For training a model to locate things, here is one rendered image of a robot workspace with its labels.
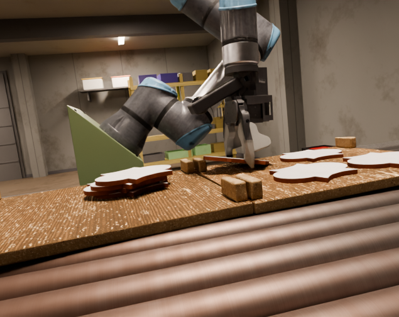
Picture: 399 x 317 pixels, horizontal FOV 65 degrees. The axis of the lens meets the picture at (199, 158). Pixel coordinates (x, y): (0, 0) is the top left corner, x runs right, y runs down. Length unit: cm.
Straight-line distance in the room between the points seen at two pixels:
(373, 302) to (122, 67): 884
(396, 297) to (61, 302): 25
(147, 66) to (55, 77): 236
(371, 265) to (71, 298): 25
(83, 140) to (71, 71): 812
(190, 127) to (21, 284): 69
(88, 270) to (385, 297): 26
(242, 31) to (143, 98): 42
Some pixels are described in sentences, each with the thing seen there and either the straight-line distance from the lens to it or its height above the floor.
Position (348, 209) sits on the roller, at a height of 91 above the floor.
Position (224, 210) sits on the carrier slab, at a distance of 41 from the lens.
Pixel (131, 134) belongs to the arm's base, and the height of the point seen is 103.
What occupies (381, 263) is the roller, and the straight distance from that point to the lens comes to 32.
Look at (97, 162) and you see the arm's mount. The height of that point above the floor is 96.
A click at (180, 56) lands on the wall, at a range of 921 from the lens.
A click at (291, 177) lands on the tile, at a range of 52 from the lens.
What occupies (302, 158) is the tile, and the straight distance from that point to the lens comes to 71.
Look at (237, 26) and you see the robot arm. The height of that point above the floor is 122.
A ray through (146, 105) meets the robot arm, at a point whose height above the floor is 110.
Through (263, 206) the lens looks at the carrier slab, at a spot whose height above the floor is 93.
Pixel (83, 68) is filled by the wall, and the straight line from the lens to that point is 900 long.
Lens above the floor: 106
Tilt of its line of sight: 8 degrees down
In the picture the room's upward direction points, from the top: 6 degrees counter-clockwise
